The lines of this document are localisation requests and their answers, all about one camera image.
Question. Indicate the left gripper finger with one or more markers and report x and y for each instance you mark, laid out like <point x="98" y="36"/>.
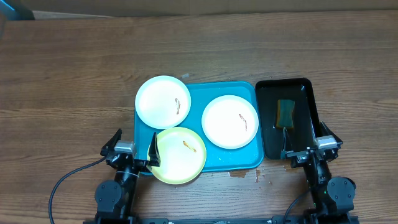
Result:
<point x="110" y="145"/>
<point x="153" y="152"/>

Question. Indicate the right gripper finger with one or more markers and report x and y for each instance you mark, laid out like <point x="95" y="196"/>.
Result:
<point x="325" y="131"/>
<point x="286" y="145"/>

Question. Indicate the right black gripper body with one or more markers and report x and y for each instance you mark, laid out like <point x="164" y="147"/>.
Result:
<point x="311" y="157"/>

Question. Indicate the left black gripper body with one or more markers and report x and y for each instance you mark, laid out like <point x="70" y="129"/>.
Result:
<point x="141" y="165"/>

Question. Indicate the yellow green plate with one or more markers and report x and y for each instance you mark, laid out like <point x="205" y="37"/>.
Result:
<point x="182" y="156"/>

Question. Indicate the green yellow sponge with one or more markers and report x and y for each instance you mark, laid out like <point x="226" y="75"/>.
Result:
<point x="285" y="114"/>

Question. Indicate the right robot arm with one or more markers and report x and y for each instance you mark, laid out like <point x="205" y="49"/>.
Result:
<point x="332" y="196"/>

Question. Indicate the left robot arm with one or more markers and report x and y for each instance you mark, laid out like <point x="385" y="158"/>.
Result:
<point x="114" y="198"/>

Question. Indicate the black water tray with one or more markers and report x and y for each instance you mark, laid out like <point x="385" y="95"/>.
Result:
<point x="306" y="121"/>

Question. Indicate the teal plastic tray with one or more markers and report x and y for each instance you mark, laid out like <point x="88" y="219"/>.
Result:
<point x="217" y="158"/>

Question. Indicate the white plate with stain left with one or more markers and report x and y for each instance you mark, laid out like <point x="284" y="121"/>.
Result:
<point x="163" y="102"/>

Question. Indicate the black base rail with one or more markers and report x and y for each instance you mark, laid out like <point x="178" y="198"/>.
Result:
<point x="274" y="220"/>

